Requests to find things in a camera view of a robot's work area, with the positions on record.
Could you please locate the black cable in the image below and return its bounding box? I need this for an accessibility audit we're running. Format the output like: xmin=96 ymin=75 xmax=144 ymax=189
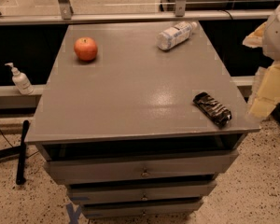
xmin=0 ymin=120 xmax=15 ymax=148

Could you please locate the middle grey drawer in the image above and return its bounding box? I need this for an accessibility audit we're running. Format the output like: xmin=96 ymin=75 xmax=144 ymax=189
xmin=67 ymin=180 xmax=217 ymax=204

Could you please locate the bottom grey drawer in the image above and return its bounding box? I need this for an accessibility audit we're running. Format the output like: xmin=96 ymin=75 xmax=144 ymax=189
xmin=82 ymin=198 xmax=203 ymax=219

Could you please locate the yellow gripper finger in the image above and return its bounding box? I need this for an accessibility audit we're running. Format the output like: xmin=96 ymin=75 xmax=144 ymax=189
xmin=248 ymin=61 xmax=280 ymax=119
xmin=243 ymin=22 xmax=266 ymax=49

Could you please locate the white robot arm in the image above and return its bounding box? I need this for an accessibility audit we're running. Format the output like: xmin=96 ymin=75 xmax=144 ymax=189
xmin=243 ymin=5 xmax=280 ymax=119

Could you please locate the grey drawer cabinet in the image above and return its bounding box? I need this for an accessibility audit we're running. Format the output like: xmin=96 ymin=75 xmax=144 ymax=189
xmin=25 ymin=20 xmax=261 ymax=220

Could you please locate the clear plastic water bottle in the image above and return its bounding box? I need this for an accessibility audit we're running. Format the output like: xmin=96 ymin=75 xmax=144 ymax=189
xmin=157 ymin=21 xmax=198 ymax=51

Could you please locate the white pump dispenser bottle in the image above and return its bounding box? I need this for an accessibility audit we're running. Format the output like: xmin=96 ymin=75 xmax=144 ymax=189
xmin=6 ymin=63 xmax=34 ymax=95

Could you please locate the black rxbar chocolate wrapper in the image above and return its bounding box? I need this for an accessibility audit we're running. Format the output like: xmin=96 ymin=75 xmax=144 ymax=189
xmin=193 ymin=92 xmax=232 ymax=128

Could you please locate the black stand leg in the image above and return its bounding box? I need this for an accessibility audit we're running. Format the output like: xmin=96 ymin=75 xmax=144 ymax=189
xmin=0 ymin=120 xmax=30 ymax=185

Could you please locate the grey drawer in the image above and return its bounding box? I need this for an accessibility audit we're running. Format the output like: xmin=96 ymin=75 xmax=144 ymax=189
xmin=44 ymin=149 xmax=239 ymax=185
xmin=67 ymin=180 xmax=217 ymax=204
xmin=82 ymin=198 xmax=203 ymax=219

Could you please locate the red apple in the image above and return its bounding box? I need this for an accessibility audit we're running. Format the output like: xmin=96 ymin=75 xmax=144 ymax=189
xmin=74 ymin=37 xmax=98 ymax=62

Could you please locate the grey metal railing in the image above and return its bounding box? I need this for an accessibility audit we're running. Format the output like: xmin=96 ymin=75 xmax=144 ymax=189
xmin=0 ymin=0 xmax=276 ymax=25

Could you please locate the blue tape cross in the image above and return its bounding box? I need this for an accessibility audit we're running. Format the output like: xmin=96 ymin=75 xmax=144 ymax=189
xmin=66 ymin=203 xmax=82 ymax=224

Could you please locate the top grey drawer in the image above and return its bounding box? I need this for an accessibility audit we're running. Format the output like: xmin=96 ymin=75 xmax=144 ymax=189
xmin=44 ymin=149 xmax=239 ymax=185

